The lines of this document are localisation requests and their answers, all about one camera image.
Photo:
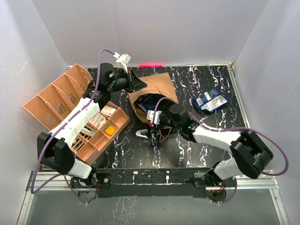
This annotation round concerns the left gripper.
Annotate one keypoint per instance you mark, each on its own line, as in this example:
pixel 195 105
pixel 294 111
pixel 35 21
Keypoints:
pixel 133 83

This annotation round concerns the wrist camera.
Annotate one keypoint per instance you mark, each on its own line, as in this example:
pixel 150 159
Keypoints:
pixel 153 117
pixel 122 61

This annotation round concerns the yellow sticky note pad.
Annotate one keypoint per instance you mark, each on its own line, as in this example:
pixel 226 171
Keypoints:
pixel 110 130

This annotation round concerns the pink tape strip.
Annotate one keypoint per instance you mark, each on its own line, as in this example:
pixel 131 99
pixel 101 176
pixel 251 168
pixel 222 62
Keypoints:
pixel 145 65

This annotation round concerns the orange desk organizer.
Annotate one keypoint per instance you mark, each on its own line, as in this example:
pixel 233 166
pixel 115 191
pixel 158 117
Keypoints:
pixel 54 103

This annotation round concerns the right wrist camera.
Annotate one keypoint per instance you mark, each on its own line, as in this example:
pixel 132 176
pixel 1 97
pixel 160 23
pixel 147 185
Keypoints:
pixel 153 117

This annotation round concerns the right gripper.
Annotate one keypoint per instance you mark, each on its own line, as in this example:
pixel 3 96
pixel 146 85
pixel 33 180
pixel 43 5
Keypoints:
pixel 161 122

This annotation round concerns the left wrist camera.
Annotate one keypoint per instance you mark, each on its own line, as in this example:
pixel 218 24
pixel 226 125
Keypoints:
pixel 122 61

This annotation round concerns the brown paper bag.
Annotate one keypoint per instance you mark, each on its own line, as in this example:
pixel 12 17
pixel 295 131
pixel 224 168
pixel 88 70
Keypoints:
pixel 158 84

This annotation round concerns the card packs in organizer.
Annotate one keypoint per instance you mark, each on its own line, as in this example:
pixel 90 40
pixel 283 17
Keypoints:
pixel 98 121

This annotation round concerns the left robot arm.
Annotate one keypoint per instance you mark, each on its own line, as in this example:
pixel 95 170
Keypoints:
pixel 54 148

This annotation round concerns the blue white snack packet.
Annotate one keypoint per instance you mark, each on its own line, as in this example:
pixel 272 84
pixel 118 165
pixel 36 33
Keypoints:
pixel 210 101

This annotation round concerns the dark blue snack bag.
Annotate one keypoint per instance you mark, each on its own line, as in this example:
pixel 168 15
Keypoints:
pixel 147 102

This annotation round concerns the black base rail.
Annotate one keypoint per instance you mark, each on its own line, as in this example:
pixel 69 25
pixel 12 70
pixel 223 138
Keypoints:
pixel 109 183

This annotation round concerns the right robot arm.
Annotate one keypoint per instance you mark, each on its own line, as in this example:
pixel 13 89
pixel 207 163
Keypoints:
pixel 250 155

